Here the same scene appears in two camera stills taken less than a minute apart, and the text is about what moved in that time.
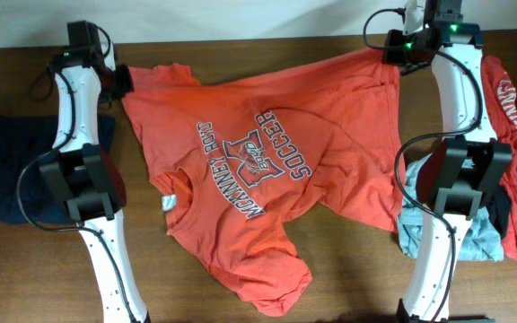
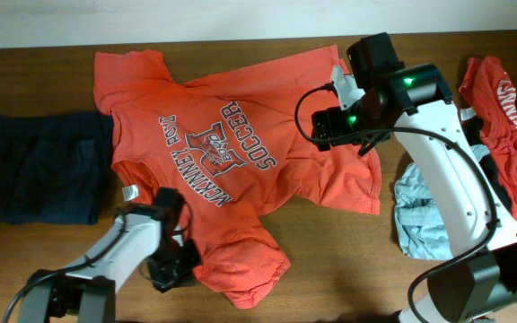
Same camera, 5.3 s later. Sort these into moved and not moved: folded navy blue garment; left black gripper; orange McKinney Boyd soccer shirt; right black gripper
Moved: right black gripper; left black gripper; orange McKinney Boyd soccer shirt
Not moved: folded navy blue garment
